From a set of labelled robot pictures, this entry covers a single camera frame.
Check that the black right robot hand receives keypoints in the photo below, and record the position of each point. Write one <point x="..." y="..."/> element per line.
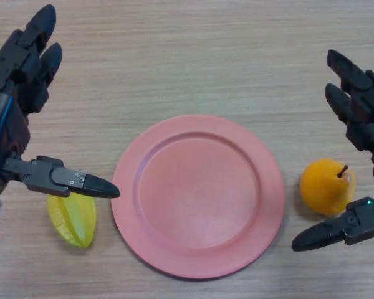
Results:
<point x="364" y="121"/>

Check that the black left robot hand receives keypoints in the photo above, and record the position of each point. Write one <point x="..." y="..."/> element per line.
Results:
<point x="9" y="130"/>

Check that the yellow orange pear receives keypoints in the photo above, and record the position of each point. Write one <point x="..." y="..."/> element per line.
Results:
<point x="321" y="187"/>

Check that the pink round plate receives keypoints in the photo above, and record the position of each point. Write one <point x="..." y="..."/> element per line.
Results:
<point x="199" y="199"/>

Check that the yellow starfruit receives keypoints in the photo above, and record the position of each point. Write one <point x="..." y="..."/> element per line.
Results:
<point x="74" y="224"/>

